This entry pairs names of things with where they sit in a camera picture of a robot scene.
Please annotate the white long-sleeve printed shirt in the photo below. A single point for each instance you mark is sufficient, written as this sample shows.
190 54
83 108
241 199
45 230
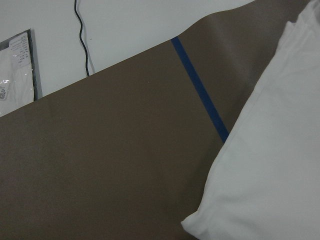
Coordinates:
264 183

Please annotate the clear plastic document sleeve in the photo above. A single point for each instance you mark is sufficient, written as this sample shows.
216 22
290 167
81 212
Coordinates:
19 85

